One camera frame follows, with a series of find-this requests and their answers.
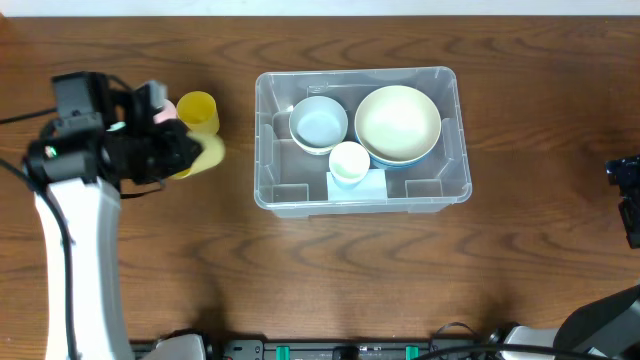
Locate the silver camera on left gripper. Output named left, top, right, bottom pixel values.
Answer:
left=52, top=71, right=110, bottom=136

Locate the large beige bowl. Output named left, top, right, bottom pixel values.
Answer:
left=354, top=85, right=442, bottom=162

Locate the clear plastic storage bin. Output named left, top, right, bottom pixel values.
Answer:
left=254, top=66, right=472, bottom=218

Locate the small white bowl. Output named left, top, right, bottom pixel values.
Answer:
left=293, top=137, right=340, bottom=156

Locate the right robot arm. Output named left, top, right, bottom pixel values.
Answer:
left=501, top=155, right=639, bottom=359

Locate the white label on bin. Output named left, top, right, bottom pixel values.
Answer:
left=326, top=169, right=388, bottom=201

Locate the light grey-blue bowl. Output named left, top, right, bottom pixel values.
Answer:
left=289, top=96, right=348, bottom=144

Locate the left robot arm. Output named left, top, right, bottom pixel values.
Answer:
left=23, top=73, right=203, bottom=359

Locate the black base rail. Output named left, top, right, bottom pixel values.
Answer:
left=129, top=338, right=596, bottom=360

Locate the pink plastic cup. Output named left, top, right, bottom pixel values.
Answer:
left=153, top=99, right=178, bottom=124

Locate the yellow plastic cup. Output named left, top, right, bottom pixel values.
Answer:
left=176, top=91, right=220, bottom=134
left=171, top=132, right=226, bottom=180

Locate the pale white-green plastic cup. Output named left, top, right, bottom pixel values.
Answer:
left=329, top=141, right=370, bottom=182

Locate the blue plastic cup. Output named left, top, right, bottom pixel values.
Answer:
left=329, top=176, right=362, bottom=191

